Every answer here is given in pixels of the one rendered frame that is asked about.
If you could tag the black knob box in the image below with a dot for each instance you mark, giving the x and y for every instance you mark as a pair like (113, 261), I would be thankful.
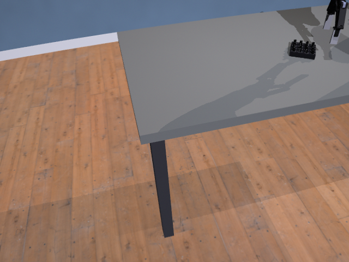
(303, 50)

